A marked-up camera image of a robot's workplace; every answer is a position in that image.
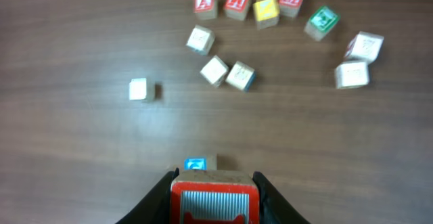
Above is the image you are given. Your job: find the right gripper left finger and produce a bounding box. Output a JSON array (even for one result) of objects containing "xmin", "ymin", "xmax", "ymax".
[{"xmin": 116, "ymin": 168, "xmax": 179, "ymax": 224}]

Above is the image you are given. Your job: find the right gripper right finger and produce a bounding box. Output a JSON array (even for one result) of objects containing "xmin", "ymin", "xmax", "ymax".
[{"xmin": 252, "ymin": 171, "xmax": 310, "ymax": 224}]

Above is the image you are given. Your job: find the red I block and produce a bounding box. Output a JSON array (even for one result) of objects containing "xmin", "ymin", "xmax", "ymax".
[{"xmin": 170, "ymin": 170, "xmax": 260, "ymax": 224}]

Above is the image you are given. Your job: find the white blue C block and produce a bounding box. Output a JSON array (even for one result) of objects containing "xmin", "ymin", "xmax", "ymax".
[{"xmin": 183, "ymin": 154, "xmax": 217, "ymax": 171}]

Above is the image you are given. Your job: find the white green-sided block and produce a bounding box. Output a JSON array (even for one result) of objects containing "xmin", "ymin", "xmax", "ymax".
[{"xmin": 129, "ymin": 78, "xmax": 156, "ymax": 101}]

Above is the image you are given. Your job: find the white blue-edged block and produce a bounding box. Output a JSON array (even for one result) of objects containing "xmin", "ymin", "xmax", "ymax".
[{"xmin": 225, "ymin": 61, "xmax": 256, "ymax": 91}]

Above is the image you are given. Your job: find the white yellow-sided block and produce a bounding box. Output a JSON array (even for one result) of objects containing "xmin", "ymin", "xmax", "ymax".
[{"xmin": 200, "ymin": 55, "xmax": 229, "ymax": 87}]

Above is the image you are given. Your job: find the white yellow-edged block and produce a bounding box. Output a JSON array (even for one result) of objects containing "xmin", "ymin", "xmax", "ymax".
[{"xmin": 334, "ymin": 60, "xmax": 369, "ymax": 89}]

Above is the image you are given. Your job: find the white blue-sided block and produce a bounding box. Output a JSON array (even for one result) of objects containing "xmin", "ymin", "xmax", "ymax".
[{"xmin": 186, "ymin": 25, "xmax": 215, "ymax": 55}]

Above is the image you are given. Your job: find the white block far right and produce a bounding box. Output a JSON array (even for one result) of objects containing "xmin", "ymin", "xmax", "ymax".
[{"xmin": 344, "ymin": 31, "xmax": 384, "ymax": 64}]

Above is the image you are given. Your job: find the green block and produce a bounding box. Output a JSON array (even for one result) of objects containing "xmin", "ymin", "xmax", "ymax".
[{"xmin": 304, "ymin": 5, "xmax": 340, "ymax": 41}]

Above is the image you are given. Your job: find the yellow block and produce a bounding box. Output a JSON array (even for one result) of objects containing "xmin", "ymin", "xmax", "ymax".
[{"xmin": 253, "ymin": 0, "xmax": 279, "ymax": 30}]

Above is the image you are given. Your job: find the red A block far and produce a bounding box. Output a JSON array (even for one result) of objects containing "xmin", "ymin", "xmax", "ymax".
[{"xmin": 193, "ymin": 0, "xmax": 218, "ymax": 20}]

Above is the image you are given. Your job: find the red M block left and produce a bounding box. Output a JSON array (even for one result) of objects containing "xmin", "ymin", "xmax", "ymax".
[{"xmin": 224, "ymin": 0, "xmax": 251, "ymax": 21}]

